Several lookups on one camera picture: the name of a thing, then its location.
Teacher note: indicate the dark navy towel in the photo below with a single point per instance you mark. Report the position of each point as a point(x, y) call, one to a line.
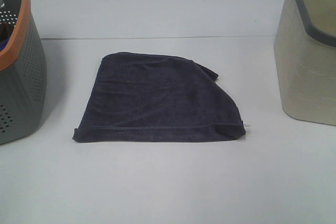
point(157, 98)

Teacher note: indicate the grey perforated basket orange rim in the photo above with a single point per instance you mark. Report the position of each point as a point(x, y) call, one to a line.
point(23, 71)

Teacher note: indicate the beige basket grey rim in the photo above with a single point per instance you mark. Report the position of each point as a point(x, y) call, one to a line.
point(305, 59)

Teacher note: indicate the blue cloth in basket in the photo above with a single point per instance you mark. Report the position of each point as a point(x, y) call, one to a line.
point(3, 44)

